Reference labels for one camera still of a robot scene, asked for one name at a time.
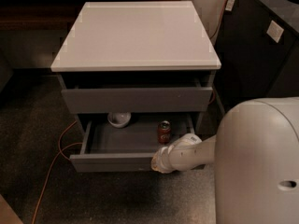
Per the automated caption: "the grey drawer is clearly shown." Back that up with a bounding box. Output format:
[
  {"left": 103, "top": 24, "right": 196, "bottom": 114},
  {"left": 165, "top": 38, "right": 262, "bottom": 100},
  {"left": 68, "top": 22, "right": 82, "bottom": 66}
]
[
  {"left": 70, "top": 113, "right": 194, "bottom": 172},
  {"left": 62, "top": 86, "right": 212, "bottom": 114}
]

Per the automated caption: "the white label on bin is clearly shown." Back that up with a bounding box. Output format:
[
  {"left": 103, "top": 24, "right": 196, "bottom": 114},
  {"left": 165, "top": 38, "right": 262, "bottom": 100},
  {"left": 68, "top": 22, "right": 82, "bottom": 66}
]
[{"left": 266, "top": 21, "right": 284, "bottom": 43}]

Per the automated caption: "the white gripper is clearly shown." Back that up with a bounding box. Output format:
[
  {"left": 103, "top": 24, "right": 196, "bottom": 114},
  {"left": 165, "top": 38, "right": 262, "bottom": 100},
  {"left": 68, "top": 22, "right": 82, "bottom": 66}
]
[{"left": 151, "top": 147, "right": 174, "bottom": 174}]

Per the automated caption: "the white bowl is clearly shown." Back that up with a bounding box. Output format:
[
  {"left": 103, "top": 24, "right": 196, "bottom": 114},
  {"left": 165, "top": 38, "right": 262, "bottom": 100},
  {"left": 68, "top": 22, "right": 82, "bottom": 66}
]
[{"left": 107, "top": 112, "right": 132, "bottom": 128}]

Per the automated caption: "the grey cabinet with white top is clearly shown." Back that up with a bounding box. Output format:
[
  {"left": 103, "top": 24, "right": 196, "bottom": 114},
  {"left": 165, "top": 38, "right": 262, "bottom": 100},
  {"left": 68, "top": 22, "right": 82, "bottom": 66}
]
[{"left": 50, "top": 1, "right": 222, "bottom": 135}]

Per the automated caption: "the orange cable with tag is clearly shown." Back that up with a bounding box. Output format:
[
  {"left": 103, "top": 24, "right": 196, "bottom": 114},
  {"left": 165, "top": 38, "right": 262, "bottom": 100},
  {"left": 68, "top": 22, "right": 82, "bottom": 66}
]
[{"left": 208, "top": 0, "right": 241, "bottom": 40}]

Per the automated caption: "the black bin cabinet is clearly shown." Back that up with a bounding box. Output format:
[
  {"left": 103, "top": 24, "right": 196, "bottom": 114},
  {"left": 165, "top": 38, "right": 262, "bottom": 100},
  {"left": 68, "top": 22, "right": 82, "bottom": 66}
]
[{"left": 214, "top": 0, "right": 299, "bottom": 109}]

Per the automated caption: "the wooden board corner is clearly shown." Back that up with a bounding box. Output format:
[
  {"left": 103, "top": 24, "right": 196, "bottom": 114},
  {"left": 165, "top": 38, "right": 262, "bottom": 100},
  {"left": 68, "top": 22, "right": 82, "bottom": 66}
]
[{"left": 0, "top": 195, "right": 23, "bottom": 224}]

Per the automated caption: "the orange cable on floor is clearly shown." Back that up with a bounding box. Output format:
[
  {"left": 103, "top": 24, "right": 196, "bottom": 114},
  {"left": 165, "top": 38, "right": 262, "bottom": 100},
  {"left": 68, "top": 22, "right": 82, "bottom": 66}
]
[{"left": 31, "top": 120, "right": 84, "bottom": 224}]

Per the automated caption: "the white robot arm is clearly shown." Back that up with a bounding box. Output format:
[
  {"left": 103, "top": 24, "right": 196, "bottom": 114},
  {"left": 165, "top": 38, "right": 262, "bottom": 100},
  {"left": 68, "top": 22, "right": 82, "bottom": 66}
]
[{"left": 151, "top": 97, "right": 299, "bottom": 224}]

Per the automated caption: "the red soda can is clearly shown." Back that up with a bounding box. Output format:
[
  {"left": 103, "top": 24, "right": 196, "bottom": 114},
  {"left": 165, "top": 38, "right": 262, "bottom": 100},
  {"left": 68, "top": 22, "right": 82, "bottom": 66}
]
[{"left": 157, "top": 120, "right": 171, "bottom": 145}]

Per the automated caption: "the grey top drawer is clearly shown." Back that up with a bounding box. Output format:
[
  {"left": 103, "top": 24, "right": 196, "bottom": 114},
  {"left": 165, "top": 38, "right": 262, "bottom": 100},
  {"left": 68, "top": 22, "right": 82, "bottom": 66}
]
[{"left": 62, "top": 86, "right": 212, "bottom": 114}]

